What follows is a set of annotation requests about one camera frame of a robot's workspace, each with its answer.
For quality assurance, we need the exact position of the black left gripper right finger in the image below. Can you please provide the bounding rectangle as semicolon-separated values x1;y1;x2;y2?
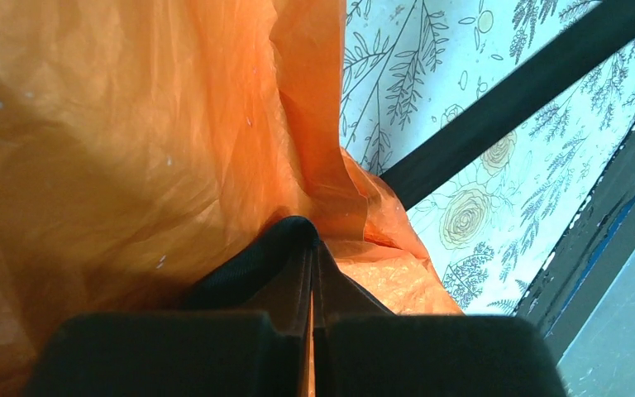
313;245;566;396

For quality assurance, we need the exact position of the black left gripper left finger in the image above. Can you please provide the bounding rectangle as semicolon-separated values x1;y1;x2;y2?
24;245;313;396

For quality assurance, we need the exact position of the orange wrapping paper sheet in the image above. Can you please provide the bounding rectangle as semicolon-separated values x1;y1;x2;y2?
0;1;460;396

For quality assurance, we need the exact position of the floral patterned tablecloth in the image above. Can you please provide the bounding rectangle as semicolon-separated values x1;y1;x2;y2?
340;1;635;314

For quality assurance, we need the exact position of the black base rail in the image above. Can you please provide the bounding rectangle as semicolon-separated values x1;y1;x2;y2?
515;122;635;360

